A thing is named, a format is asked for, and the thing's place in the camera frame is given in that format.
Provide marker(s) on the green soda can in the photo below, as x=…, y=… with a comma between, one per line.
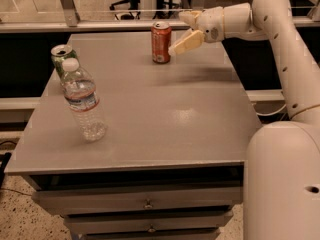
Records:
x=60, y=53

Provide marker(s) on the metal railing frame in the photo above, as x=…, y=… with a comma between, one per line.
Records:
x=36, y=16

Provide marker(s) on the black office chair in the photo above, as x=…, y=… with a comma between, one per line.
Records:
x=132, y=13

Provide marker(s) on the red coke can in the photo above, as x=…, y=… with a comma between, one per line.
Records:
x=161, y=40

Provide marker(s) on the middle grey drawer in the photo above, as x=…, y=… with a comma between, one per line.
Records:
x=150, y=222

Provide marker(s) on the black object at left edge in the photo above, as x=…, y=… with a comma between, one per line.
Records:
x=4, y=159

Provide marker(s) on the top grey drawer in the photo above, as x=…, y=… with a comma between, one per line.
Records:
x=137, y=198

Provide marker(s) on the bottom grey drawer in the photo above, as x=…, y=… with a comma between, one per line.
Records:
x=185, y=234

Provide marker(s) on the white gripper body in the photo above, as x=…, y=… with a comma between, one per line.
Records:
x=212, y=24

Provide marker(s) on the grey drawer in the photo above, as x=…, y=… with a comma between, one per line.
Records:
x=185, y=234
x=150, y=222
x=137, y=198

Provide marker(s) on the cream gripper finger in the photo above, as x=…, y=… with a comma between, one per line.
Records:
x=190, y=40
x=190, y=18

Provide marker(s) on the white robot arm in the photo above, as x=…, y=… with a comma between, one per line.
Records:
x=281, y=185

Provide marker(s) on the grey drawer cabinet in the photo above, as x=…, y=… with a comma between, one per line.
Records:
x=187, y=121

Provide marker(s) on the clear plastic water bottle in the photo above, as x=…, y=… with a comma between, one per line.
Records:
x=80, y=92

